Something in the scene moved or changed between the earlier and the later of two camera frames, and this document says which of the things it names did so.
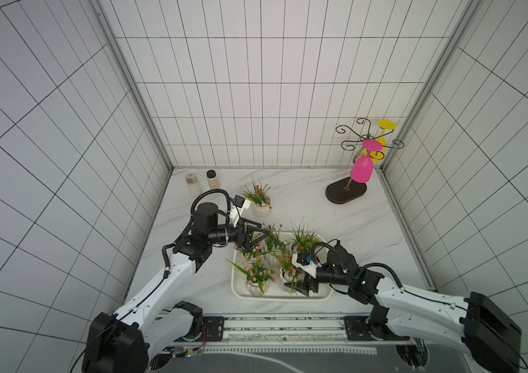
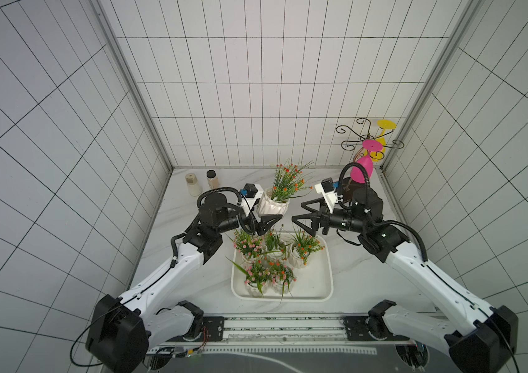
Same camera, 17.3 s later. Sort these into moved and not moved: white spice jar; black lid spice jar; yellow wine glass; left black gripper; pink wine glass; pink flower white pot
Moved: left black gripper
Not moved: pink flower white pot; black lid spice jar; yellow wine glass; pink wine glass; white spice jar
